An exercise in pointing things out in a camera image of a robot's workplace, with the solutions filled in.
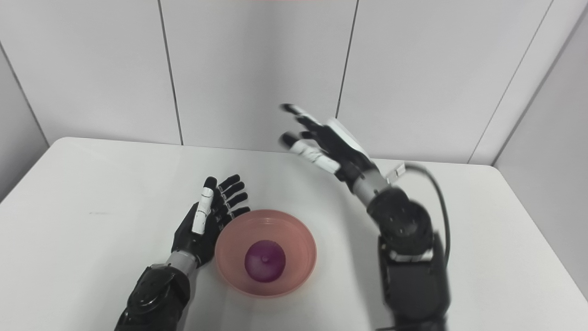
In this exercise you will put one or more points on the pink round plate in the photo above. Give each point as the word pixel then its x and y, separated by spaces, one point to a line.
pixel 294 234

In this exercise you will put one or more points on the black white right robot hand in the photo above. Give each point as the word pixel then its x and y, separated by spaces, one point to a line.
pixel 340 147

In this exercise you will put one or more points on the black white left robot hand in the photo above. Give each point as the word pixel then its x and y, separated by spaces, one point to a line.
pixel 197 243

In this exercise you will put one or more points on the purple red onion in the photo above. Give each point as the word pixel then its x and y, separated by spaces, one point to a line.
pixel 265 261

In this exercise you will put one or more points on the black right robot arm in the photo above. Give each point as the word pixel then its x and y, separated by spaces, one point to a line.
pixel 409 257

